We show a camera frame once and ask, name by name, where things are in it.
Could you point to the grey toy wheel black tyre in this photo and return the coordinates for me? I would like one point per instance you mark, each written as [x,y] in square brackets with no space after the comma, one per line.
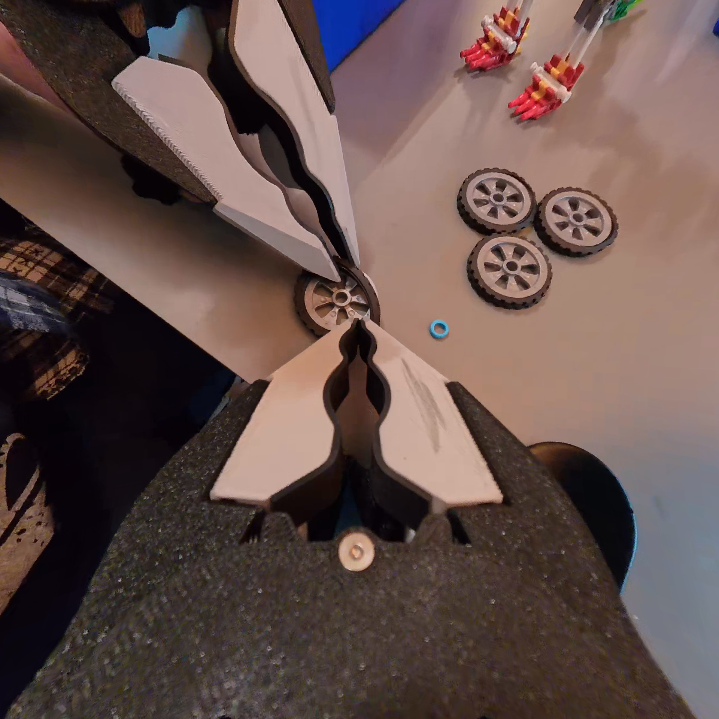
[556,224]
[488,275]
[477,194]
[320,314]

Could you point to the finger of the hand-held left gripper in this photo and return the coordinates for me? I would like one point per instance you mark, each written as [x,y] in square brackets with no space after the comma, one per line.
[185,129]
[292,84]

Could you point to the person's dark printed t-shirt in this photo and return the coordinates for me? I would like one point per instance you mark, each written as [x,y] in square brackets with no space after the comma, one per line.
[22,517]

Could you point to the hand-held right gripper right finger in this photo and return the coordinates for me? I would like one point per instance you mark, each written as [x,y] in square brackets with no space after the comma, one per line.
[432,444]

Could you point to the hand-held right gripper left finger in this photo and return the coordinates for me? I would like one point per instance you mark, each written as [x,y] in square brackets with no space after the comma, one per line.
[281,438]

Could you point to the colourful construction toy figure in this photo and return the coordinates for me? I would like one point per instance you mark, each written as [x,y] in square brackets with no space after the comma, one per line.
[545,84]

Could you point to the person's plaid shirt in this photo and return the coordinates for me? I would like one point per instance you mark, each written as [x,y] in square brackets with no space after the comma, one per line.
[45,314]

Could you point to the blue plastic bin white tag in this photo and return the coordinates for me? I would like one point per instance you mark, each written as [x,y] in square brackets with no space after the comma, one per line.
[359,28]

